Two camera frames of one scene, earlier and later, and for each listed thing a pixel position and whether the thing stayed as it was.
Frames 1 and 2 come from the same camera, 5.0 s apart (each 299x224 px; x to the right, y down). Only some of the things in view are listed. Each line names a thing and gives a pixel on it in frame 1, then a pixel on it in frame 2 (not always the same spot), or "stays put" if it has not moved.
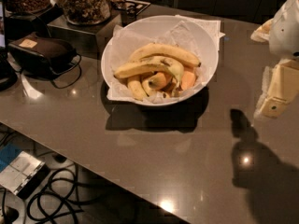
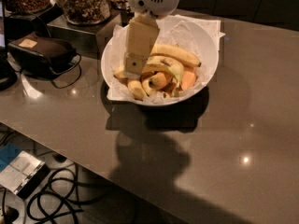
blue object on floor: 7,153 stays put
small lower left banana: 137,91 stays put
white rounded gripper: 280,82 -> 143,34
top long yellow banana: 166,49 stays put
